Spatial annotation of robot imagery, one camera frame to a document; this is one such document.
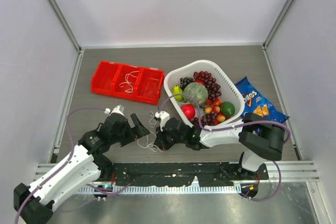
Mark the red bin compartment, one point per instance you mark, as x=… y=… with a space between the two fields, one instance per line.
x=124 y=86
x=148 y=89

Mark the green lime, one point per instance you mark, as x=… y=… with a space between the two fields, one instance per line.
x=227 y=109

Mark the blue chips bag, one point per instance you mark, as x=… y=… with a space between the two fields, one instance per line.
x=257 y=103

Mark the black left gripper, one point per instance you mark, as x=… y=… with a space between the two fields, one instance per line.
x=141 y=130

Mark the red fruit in basket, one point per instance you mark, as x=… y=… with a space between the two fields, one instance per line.
x=189 y=111

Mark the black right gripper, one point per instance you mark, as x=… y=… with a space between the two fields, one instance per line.
x=160 y=141

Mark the green netted melon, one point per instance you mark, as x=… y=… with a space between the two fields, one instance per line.
x=195 y=92

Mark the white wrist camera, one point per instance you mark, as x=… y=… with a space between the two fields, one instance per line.
x=163 y=117
x=119 y=109

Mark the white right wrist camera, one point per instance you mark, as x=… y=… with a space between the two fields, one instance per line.
x=163 y=117

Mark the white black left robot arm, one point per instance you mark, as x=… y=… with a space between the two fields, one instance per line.
x=86 y=162

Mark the white plastic fruit basket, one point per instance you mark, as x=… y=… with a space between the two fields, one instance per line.
x=229 y=91

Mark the red bin right compartment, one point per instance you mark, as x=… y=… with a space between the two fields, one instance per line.
x=148 y=89

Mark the red bin middle compartment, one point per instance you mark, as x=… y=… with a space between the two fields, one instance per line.
x=124 y=86

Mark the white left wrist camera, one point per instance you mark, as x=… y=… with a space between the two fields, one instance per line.
x=119 y=109

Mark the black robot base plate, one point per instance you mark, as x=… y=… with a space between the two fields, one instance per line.
x=180 y=174

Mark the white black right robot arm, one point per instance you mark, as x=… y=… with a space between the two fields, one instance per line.
x=264 y=139

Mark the red yellow peach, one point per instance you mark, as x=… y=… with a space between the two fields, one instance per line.
x=212 y=106

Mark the yellow green pear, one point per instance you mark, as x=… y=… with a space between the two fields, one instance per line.
x=178 y=93

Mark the dark red grape bunch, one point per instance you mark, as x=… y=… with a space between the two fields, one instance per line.
x=212 y=118
x=206 y=78

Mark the dark blue grape bunch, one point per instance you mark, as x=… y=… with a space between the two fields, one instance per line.
x=185 y=81

